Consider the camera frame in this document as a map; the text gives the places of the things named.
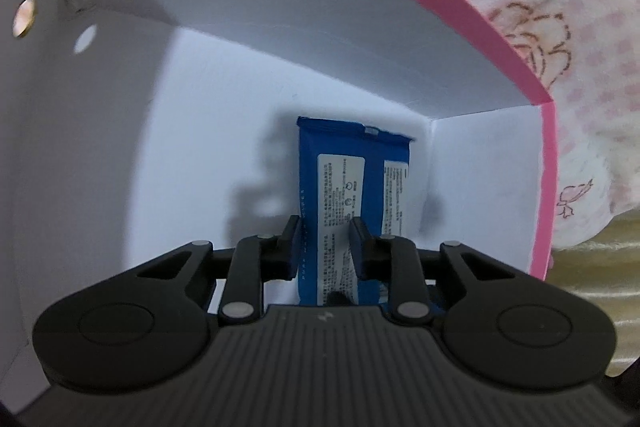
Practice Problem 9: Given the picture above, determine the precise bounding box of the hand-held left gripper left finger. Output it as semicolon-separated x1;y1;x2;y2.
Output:
127;216;303;327

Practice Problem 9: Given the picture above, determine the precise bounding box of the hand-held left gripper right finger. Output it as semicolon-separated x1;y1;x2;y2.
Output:
348;217;518;327

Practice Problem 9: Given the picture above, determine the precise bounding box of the blue snack packet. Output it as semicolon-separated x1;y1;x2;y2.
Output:
296;116;443;315

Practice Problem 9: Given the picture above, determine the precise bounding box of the pink cardboard box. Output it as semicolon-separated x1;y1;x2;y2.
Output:
0;0;558;415

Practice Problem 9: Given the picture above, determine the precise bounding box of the beige ribbed cloth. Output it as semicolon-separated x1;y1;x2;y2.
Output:
547;207;640;378

